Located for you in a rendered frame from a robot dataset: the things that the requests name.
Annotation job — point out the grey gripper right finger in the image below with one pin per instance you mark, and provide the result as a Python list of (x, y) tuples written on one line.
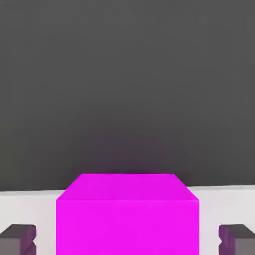
[(239, 239)]

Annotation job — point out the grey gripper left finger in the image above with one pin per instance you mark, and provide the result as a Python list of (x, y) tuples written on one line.
[(16, 239)]

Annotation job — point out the small magenta cube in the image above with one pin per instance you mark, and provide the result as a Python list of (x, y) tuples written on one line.
[(127, 219)]

